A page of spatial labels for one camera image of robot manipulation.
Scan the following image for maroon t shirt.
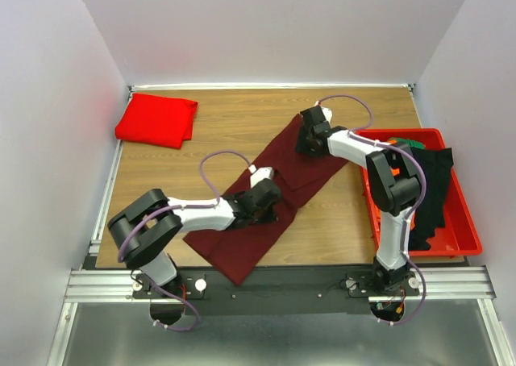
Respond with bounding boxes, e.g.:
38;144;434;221
184;114;347;285

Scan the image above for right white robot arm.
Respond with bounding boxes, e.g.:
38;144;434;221
296;105;427;292

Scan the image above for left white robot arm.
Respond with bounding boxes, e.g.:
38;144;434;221
107;178;281;286

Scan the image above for orange t shirt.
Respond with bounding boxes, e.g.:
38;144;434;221
362;144;402;241

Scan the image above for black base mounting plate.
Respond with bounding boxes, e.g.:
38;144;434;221
133;264;420;318

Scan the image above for green t shirt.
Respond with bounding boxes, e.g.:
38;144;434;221
388;137;426;149

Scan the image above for folded red t shirt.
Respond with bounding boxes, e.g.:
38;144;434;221
114;93;198;149

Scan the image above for black t shirt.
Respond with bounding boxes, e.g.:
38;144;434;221
409;148;454;251

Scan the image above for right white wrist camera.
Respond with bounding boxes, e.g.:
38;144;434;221
316;102;333;122

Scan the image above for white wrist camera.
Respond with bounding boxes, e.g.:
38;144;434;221
248;164;274;188
316;102;333;122

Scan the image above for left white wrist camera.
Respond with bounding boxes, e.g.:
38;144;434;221
248;164;274;188

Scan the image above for aluminium frame rail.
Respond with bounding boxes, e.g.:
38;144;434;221
368;265;497;302

